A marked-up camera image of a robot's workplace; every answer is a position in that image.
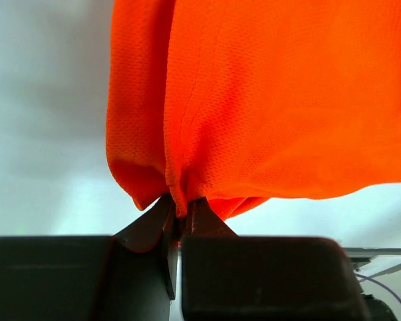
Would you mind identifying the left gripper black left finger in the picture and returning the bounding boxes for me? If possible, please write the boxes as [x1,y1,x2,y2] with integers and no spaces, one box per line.
[0,195,178,320]

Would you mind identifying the orange shorts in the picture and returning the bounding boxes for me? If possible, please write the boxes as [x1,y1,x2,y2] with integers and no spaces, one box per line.
[106,1,401,219]

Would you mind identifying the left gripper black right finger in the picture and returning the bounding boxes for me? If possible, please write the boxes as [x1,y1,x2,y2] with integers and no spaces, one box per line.
[181,199,370,320]

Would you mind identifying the aluminium table edge rail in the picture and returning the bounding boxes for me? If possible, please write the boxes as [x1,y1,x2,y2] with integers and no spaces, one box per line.
[344,247,401,278]

